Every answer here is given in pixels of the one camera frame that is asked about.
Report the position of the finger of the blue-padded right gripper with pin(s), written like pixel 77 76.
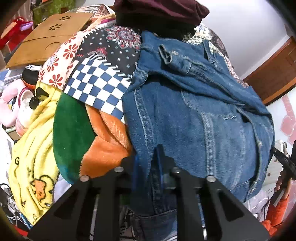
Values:
pixel 206 210

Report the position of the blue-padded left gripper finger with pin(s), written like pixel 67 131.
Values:
pixel 90 208

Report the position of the blue denim jacket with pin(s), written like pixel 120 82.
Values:
pixel 236 152

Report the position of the orange sleeve forearm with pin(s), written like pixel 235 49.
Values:
pixel 273 221

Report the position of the person's right hand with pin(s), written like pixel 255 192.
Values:
pixel 283 181

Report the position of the yellow duck blanket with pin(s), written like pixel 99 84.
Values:
pixel 33 170

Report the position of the orange green fleece blanket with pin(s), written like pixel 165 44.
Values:
pixel 87 141

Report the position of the pink plush toy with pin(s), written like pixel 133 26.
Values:
pixel 15 109

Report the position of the patchwork patterned bedspread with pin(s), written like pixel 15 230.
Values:
pixel 104 69

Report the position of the wooden lap desk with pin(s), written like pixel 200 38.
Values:
pixel 47 37

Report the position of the maroon folded garment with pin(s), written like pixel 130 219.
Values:
pixel 170 19

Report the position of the red plush toy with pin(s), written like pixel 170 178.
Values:
pixel 16 32

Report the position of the green patterned storage box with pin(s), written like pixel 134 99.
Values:
pixel 48 8

